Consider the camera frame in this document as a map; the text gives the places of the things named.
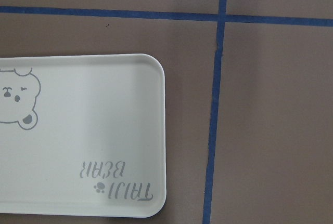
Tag white bear tray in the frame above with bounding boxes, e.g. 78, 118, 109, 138
1, 54, 167, 218

